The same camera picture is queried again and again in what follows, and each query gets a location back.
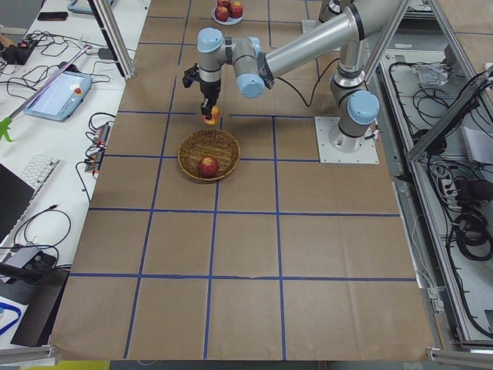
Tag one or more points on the wicker basket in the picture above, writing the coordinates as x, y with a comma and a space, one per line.
214, 143

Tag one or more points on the teach pendant tablet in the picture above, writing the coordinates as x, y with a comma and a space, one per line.
60, 100

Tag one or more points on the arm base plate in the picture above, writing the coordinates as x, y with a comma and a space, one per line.
334, 147

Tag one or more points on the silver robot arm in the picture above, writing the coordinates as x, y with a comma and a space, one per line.
256, 71

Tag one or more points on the white keyboard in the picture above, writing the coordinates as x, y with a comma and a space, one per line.
32, 180

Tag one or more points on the red yellow apple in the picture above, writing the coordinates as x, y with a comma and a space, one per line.
215, 118

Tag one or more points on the red apple plate top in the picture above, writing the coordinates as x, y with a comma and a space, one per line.
236, 10

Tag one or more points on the black smartphone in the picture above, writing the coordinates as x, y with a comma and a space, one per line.
52, 16

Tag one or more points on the light blue plate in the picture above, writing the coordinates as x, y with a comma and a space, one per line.
230, 21

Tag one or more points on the red apple plate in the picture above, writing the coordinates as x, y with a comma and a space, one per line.
236, 10
221, 13
224, 3

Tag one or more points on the reacher grabber stick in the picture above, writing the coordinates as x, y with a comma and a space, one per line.
8, 119

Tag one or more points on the dark red apple in basket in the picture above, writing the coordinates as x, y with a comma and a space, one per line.
208, 167

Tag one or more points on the red apple plate left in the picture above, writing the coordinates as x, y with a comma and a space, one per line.
224, 3

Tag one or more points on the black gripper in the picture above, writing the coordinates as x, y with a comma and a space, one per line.
209, 90

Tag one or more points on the red apple plate front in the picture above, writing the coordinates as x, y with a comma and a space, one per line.
221, 13

